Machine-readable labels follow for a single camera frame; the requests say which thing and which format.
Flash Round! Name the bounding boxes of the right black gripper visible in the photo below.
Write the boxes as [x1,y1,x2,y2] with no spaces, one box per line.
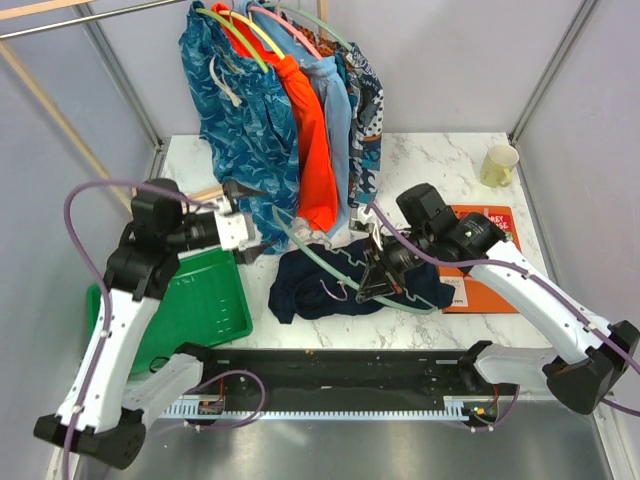
[356,226,435,300]

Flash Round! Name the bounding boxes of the navy blue shorts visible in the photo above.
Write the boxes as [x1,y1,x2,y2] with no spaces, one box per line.
[268,240,455,324]

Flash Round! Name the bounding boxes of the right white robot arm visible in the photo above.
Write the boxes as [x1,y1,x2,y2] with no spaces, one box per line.
[355,183,639,415]

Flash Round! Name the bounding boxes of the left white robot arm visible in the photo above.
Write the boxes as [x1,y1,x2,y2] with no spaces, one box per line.
[33,178,267,478]

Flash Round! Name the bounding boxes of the orange hanging shorts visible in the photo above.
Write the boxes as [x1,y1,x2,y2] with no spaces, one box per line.
[209,3,338,231]

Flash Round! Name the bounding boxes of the blue patterned hanging shorts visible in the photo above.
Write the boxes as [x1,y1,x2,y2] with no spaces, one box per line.
[179,1,300,254]

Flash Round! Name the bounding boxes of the yellow hanger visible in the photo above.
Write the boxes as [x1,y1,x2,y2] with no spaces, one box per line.
[227,10,285,60]

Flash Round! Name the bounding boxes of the light blue hanging shorts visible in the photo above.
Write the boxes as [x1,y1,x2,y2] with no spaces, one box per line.
[236,1,350,236]

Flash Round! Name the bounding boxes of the patterned grey orange shorts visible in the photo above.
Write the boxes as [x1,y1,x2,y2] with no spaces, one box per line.
[294,24,385,214]

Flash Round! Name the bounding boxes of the lime green hanger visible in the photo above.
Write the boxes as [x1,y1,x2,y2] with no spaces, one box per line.
[195,8,269,73]

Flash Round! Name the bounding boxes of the pink hanger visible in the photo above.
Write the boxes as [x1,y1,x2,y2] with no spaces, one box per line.
[244,1,323,64]

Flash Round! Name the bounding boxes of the mint green loaded hanger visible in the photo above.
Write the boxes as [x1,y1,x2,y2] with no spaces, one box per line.
[261,1,352,51]

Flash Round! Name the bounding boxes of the orange notebook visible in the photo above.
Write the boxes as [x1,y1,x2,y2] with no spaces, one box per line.
[438,204,520,314]

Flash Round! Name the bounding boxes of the green plastic tray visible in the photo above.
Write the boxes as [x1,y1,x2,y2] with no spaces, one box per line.
[85,249,254,374]

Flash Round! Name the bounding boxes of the red green children's book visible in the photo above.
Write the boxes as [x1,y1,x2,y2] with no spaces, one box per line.
[484,210,515,237]

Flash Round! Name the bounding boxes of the pale yellow mug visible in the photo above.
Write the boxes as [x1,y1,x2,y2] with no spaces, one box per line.
[480,145,520,188]

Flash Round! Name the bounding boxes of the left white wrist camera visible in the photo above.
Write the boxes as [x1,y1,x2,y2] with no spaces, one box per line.
[214,212,256,251]

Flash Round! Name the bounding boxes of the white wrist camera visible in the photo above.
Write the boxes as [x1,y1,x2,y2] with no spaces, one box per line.
[214,212,256,251]
[349,204,381,243]

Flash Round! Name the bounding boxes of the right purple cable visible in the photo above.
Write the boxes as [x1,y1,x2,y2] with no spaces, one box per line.
[364,199,640,434]

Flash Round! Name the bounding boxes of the purple cable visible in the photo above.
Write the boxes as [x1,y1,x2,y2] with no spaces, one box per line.
[62,179,269,480]
[364,199,640,434]

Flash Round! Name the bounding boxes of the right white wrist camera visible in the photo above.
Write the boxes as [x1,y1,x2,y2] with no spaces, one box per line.
[349,204,381,243]

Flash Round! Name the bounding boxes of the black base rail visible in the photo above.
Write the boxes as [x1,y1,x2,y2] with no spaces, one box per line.
[178,343,516,411]

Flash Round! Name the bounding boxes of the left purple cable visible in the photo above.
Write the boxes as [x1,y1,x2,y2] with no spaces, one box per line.
[62,179,269,480]

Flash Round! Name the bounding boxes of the white slotted cable duct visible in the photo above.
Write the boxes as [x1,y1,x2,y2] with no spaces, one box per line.
[160,396,499,422]

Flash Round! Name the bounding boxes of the metal clothes rail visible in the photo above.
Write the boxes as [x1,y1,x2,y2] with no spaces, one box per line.
[1,0,183,40]

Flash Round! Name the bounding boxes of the wooden clothes rack frame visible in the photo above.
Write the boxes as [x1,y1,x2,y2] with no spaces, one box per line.
[0,0,226,211]

